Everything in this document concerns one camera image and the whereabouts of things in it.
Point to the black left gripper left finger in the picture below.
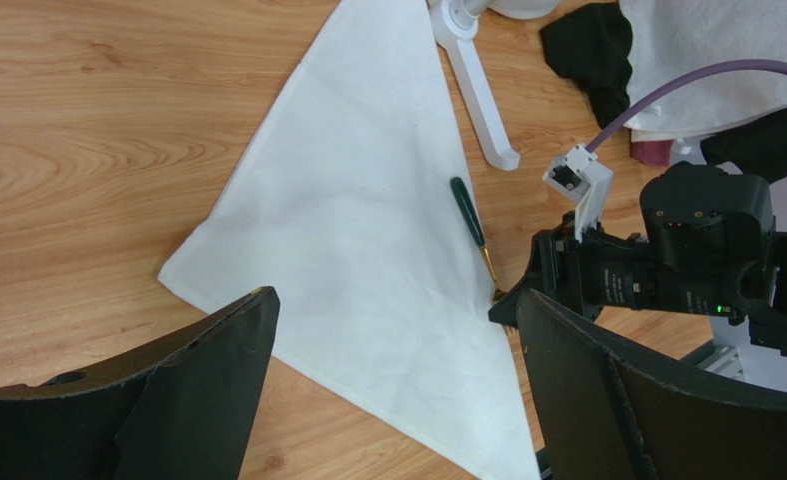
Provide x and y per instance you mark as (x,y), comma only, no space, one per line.
(179,407)

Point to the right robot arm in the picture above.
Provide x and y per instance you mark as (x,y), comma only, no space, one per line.
(711,248)

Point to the white stand with metal pole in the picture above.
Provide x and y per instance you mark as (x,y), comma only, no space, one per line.
(455,24)

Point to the dark red hanging garment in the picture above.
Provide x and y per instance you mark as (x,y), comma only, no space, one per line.
(652,153)

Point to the green handled gold fork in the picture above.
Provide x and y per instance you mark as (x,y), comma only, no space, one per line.
(469,213)

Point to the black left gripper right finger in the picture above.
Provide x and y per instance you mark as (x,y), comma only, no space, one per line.
(610,408)

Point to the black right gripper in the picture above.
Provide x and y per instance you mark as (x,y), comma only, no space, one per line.
(585,276)

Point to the black hanging garment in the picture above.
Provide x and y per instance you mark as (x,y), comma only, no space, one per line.
(758,148)

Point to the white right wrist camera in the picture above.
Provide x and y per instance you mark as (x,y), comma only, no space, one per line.
(580,177)

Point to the black cloth on table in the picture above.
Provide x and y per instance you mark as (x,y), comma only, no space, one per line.
(590,47)

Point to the white cloth napkin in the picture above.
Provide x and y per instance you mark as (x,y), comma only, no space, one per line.
(342,203)

